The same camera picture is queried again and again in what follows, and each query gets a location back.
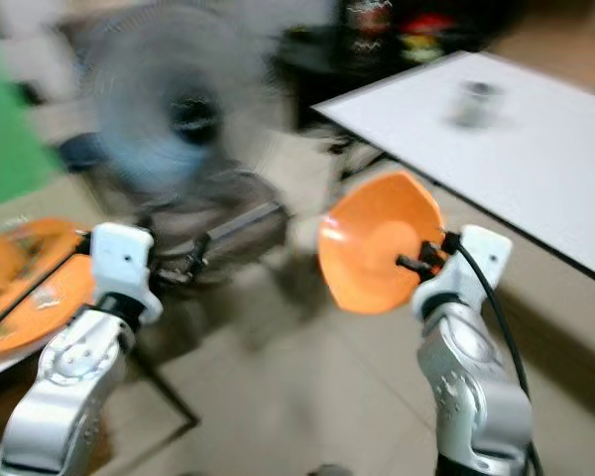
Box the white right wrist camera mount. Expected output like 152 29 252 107
412 225 515 318

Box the black bottle with red label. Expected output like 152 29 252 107
342 0 396 72

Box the orange plastic bowl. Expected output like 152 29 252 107
316 169 446 315

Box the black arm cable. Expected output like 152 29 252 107
440 230 546 476
0 233 94 343

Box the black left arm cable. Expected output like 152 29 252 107
0 233 94 343

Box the white table with black edge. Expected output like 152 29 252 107
310 50 595 294

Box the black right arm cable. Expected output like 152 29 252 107
440 230 546 476

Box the blue stool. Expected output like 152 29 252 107
58 133 105 175

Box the green cloth screen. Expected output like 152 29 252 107
0 35 62 211

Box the small metal cup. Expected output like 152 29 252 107
450 80 504 131

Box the red and yellow package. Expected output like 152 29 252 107
399 10 459 66

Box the orange patterned plate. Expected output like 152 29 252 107
0 215 97 360

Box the grey standing fan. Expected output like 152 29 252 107
81 3 287 274

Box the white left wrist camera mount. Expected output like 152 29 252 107
89 222 166 326

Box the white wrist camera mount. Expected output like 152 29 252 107
89 222 166 326
412 225 515 318

